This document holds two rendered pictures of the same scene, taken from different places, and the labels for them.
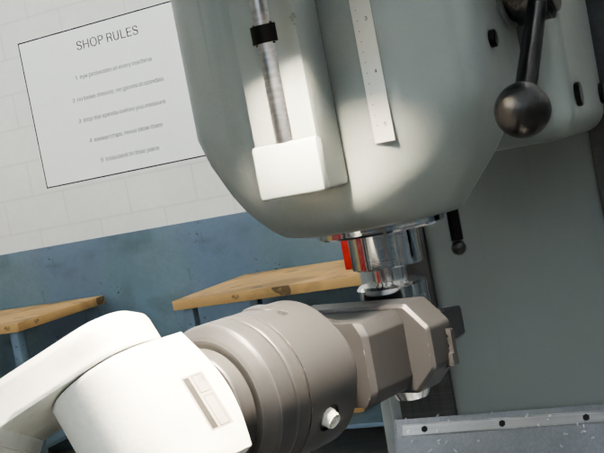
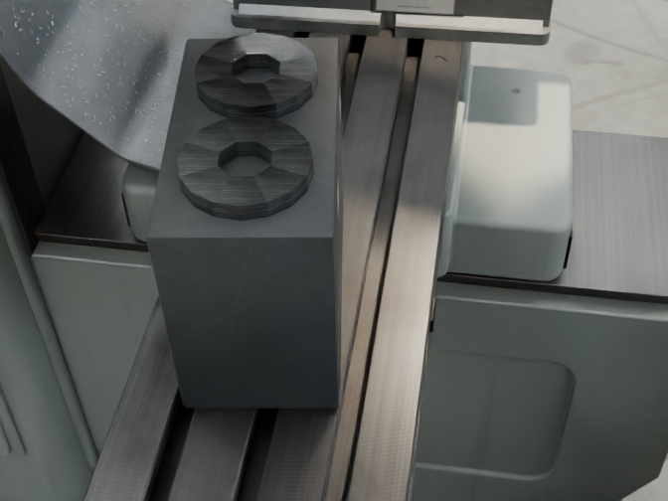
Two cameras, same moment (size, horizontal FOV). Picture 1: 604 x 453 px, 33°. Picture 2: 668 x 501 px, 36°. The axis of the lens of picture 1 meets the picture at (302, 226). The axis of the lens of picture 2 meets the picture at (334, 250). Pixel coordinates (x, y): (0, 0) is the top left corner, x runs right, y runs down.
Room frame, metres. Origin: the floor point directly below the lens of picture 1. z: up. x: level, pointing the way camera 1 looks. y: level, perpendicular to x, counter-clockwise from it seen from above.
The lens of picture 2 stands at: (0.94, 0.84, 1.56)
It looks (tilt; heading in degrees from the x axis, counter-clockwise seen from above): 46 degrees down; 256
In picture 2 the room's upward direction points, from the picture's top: 2 degrees counter-clockwise
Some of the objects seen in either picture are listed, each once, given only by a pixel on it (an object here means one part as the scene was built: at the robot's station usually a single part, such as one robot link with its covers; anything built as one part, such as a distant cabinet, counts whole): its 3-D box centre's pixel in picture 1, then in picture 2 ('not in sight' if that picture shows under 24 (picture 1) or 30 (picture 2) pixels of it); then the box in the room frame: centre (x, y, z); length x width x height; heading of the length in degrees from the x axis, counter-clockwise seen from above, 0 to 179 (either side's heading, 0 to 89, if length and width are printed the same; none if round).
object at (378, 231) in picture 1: (380, 224); not in sight; (0.69, -0.05, 1.31); 0.09 x 0.09 x 0.01
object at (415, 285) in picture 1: (392, 288); not in sight; (0.69, -0.05, 1.26); 0.05 x 0.05 x 0.01
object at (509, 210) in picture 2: not in sight; (356, 144); (0.69, -0.05, 0.77); 0.50 x 0.35 x 0.12; 156
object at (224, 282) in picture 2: not in sight; (261, 215); (0.86, 0.28, 1.01); 0.22 x 0.12 x 0.20; 74
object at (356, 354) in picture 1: (316, 369); not in sight; (0.62, 0.01, 1.23); 0.13 x 0.12 x 0.10; 50
